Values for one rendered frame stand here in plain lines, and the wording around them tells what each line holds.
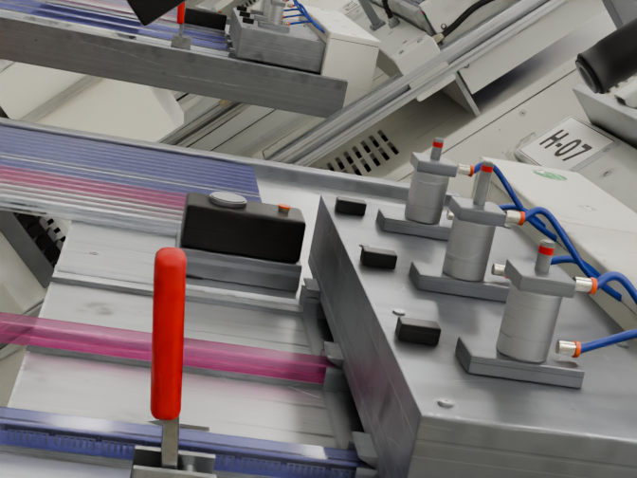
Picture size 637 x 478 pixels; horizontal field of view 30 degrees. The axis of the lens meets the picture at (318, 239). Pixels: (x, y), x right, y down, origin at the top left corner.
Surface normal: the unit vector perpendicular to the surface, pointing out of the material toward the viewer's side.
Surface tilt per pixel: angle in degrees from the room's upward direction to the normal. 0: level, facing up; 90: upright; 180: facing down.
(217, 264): 90
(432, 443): 90
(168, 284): 90
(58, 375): 48
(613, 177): 90
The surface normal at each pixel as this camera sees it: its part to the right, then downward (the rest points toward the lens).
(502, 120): 0.11, 0.27
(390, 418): -0.98, -0.15
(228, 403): 0.18, -0.95
